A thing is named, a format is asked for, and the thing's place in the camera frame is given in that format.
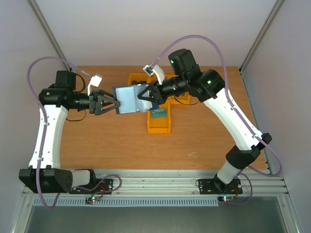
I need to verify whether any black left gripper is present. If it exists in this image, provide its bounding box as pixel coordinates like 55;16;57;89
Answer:
70;88;120;116

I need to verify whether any blue card holder wallet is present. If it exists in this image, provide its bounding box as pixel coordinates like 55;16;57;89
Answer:
113;83;159;114

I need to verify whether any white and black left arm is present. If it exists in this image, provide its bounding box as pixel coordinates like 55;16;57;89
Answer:
18;71;120;194

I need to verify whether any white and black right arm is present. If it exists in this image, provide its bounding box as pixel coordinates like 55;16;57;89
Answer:
138;49;272;194

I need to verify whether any teal credit card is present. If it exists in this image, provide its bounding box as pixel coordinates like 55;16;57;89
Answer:
151;108;167;119

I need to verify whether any orange bin back left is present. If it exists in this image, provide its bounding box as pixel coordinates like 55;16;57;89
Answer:
128;73;157;85

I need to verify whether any orange bin front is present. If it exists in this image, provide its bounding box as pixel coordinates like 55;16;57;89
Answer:
147;101;172;133

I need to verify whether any left controller board with LEDs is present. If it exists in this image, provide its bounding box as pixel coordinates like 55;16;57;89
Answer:
85;197;101;204

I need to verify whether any controller board with leds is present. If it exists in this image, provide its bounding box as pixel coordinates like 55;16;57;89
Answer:
218;196;235;203
85;197;101;204

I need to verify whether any right controller board with LEDs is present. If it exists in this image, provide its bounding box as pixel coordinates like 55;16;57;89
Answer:
218;196;235;203

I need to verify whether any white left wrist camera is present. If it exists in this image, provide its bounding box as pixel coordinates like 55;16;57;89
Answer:
87;74;103;96

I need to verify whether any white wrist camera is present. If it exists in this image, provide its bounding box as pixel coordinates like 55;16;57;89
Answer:
143;65;166;85
87;74;103;96

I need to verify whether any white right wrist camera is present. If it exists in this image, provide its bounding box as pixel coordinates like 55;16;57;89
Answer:
143;65;166;85

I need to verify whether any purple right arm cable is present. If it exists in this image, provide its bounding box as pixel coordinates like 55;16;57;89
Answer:
151;34;282;206

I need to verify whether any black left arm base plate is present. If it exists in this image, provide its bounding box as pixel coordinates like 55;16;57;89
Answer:
69;179;113;195

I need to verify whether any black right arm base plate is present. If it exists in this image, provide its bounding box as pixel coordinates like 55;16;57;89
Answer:
196;179;243;195

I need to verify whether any grey slotted cable duct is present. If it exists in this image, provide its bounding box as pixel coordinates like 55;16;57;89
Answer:
32;197;219;207

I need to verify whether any aluminium rail frame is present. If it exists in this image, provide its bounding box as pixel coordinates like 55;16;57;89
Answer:
21;168;290;198

